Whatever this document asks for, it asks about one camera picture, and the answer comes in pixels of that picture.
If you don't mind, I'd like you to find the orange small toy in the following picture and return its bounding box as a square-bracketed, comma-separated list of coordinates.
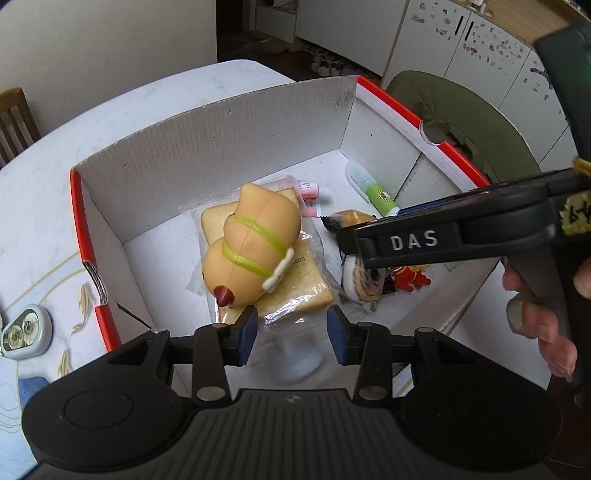
[390, 265, 432, 292]

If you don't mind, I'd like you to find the small pink packet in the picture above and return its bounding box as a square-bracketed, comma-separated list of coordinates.
[295, 179, 331, 219]

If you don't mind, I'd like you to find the blue white printed table mat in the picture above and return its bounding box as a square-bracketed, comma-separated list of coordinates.
[0, 249, 121, 480]

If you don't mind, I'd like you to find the cartoon face toy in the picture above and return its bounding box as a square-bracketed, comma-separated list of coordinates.
[341, 253, 393, 312]

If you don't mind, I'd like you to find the oval pale green tin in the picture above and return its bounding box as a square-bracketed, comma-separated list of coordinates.
[0, 304, 51, 359]

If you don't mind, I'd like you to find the olive green seat cushion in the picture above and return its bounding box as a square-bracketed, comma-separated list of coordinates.
[385, 70, 541, 185]

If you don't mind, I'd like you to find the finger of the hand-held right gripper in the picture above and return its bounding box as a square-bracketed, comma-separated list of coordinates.
[396, 185, 509, 225]
[334, 220, 463, 269]

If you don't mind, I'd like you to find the white speckled cabinet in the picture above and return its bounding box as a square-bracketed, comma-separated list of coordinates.
[295, 0, 591, 176]

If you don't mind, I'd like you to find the yellow squishy duck toy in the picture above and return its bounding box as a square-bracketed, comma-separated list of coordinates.
[203, 182, 303, 308]

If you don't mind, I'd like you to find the orange snack packet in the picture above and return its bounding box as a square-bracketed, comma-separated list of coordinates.
[323, 209, 377, 232]

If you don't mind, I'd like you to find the person's right hand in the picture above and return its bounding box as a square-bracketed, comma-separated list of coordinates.
[502, 261, 591, 381]

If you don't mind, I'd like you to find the white low cabinet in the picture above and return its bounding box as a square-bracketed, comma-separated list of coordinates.
[255, 0, 298, 43]

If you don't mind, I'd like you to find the wooden chair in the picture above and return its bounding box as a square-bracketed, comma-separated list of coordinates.
[0, 88, 42, 169]

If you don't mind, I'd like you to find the red white cardboard box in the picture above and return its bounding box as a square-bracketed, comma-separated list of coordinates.
[69, 75, 509, 398]

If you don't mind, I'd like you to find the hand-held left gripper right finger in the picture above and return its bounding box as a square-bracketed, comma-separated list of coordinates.
[326, 305, 519, 408]

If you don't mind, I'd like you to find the white green marker pen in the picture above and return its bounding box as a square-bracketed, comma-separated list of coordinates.
[346, 161, 400, 217]

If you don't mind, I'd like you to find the sliced bread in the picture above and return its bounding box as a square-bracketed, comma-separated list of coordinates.
[178, 187, 335, 324]

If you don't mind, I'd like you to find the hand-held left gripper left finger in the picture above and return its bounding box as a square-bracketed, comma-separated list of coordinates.
[69, 305, 258, 408]

